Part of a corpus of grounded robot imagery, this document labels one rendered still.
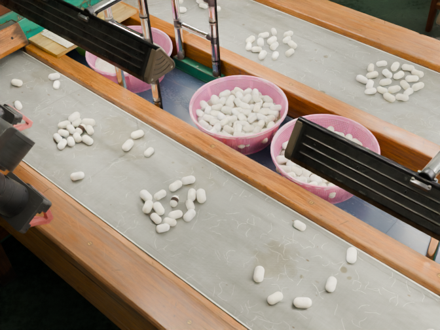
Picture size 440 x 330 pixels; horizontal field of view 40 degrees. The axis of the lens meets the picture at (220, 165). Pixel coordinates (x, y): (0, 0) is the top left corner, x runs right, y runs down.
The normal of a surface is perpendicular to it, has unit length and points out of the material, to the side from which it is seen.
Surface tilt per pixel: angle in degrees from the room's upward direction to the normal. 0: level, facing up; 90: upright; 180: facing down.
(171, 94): 0
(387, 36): 0
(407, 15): 0
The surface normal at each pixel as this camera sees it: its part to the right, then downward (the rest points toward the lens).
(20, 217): -0.36, -0.40
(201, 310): -0.05, -0.72
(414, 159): -0.66, 0.55
